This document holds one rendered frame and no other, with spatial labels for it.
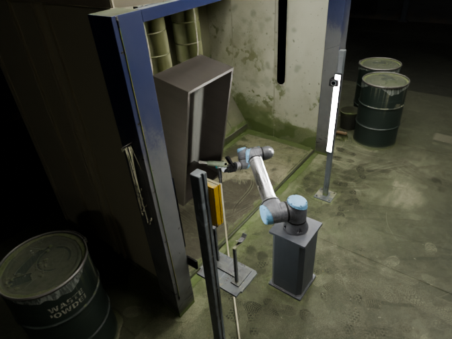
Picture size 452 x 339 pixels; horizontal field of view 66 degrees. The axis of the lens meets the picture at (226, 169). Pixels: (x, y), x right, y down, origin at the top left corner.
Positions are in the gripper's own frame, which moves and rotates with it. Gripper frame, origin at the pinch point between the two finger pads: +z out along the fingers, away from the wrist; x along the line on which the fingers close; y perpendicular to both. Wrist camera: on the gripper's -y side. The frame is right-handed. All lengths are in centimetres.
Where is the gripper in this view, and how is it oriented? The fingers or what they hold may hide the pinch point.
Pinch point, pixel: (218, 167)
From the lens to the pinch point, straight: 338.3
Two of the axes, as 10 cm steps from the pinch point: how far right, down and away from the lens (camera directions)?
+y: 0.8, 9.9, 1.2
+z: -8.1, 1.3, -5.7
